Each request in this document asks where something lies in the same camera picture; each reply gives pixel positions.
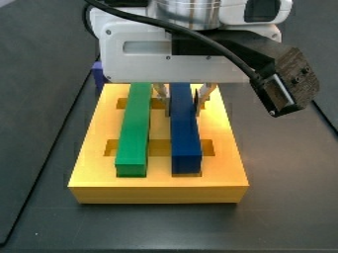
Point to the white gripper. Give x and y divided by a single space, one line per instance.
140 52

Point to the green long block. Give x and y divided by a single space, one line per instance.
132 159

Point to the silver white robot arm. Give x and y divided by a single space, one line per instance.
186 41

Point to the yellow slotted board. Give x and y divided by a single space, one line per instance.
220 184

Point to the blue long block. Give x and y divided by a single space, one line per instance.
186 150

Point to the purple cross-shaped block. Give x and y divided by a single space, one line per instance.
100 78

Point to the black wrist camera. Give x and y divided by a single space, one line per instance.
288 85

